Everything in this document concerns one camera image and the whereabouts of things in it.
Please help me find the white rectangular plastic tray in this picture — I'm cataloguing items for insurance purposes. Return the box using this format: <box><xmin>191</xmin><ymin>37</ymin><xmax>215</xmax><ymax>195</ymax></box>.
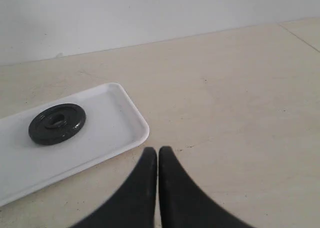
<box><xmin>0</xmin><ymin>82</ymin><xmax>150</xmax><ymax>205</ymax></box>

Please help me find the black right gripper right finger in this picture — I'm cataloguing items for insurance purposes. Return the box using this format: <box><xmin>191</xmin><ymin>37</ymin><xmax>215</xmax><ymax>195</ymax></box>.
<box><xmin>158</xmin><ymin>146</ymin><xmax>251</xmax><ymax>228</ymax></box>

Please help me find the black weight plate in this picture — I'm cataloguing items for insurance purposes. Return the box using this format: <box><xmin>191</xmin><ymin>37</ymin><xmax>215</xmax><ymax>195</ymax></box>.
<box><xmin>28</xmin><ymin>103</ymin><xmax>87</xmax><ymax>146</ymax></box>

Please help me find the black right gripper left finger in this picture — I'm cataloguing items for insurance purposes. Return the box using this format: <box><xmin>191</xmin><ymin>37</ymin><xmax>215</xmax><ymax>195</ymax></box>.
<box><xmin>73</xmin><ymin>147</ymin><xmax>157</xmax><ymax>228</ymax></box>

